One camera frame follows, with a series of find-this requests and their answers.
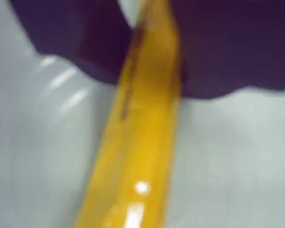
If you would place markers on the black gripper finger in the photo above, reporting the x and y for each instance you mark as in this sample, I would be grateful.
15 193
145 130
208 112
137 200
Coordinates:
73 31
235 47

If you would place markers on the yellow coffee stick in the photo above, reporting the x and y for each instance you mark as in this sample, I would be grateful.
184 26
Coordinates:
142 142

